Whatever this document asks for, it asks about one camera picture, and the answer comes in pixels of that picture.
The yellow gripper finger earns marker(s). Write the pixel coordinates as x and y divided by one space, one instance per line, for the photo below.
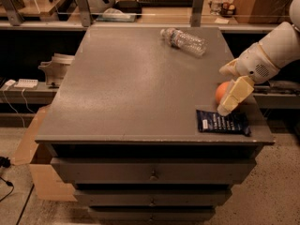
229 69
238 91

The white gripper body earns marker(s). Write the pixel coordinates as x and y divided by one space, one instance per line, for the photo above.
253 64

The orange fruit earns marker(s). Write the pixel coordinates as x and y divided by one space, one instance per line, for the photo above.
221 91

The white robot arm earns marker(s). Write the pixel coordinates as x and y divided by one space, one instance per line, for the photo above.
282 45

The blue rxbar wrapper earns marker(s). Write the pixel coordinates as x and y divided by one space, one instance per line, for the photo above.
234 123

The clear plastic water bottle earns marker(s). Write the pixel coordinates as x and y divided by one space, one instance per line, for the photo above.
184 41

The small bottle on shelf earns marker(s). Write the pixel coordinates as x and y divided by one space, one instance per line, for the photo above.
216 7

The black bag on shelf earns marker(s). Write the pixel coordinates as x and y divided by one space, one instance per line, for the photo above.
129 6

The grey drawer cabinet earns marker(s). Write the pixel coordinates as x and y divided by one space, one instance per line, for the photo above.
123 130

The white power strip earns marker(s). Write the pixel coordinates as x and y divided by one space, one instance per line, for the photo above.
26 83

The cardboard box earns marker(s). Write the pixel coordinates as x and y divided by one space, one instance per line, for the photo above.
48 185

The grey metal bracket part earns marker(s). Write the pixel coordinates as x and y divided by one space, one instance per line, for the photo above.
56 69

